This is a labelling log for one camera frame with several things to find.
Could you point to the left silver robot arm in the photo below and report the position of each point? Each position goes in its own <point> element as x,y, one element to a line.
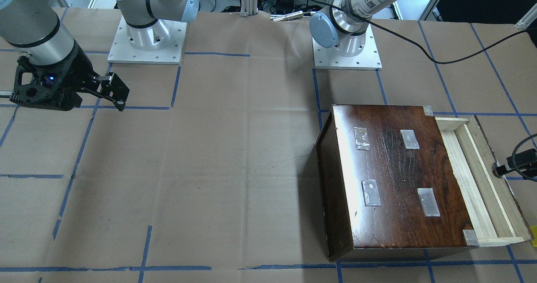
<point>349,20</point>

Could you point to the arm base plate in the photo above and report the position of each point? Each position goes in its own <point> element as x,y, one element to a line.
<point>359,53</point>
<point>161,43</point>

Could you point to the light wooden drawer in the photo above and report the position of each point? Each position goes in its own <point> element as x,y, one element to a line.
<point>494,212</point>

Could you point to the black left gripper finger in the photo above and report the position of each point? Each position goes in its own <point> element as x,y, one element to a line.
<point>528,171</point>
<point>525,159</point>

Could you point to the yellow cube block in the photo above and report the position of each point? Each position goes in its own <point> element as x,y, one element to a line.
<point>534,233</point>

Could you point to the dark wooden drawer cabinet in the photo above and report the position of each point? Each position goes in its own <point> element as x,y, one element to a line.
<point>387,186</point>

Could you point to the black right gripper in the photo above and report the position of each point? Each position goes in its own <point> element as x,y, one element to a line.
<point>79,69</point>

